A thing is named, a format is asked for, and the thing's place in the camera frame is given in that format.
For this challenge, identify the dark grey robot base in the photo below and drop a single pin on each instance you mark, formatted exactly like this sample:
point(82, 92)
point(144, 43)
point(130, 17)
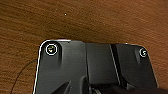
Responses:
point(100, 63)

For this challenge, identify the round ringed base button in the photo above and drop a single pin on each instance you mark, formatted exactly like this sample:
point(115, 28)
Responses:
point(51, 49)

